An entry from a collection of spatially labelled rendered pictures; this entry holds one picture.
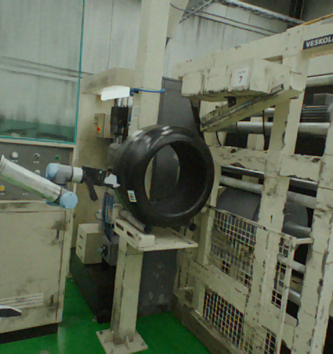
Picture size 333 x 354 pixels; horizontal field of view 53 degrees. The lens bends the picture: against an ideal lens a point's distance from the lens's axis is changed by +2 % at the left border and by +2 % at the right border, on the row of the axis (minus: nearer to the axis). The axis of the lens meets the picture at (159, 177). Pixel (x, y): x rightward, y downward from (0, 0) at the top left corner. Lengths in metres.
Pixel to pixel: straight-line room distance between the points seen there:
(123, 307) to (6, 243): 0.82
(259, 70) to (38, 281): 1.78
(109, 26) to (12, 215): 9.56
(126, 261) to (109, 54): 9.44
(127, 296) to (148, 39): 1.58
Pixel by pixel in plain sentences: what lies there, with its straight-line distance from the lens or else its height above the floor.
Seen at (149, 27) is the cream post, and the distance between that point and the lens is 2.10.
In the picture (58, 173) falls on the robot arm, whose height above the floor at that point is 1.16.
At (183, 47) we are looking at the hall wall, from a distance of 12.13.
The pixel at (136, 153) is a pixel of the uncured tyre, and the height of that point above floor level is 1.29.
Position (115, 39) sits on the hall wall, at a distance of 11.28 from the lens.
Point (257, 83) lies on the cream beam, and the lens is 1.69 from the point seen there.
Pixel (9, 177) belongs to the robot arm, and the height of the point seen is 1.16.
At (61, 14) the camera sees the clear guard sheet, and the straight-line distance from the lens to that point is 2.26.
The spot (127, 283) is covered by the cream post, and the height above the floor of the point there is 0.43.
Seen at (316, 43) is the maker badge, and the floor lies 1.89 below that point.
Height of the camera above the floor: 1.38
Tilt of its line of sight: 7 degrees down
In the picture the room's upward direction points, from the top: 6 degrees clockwise
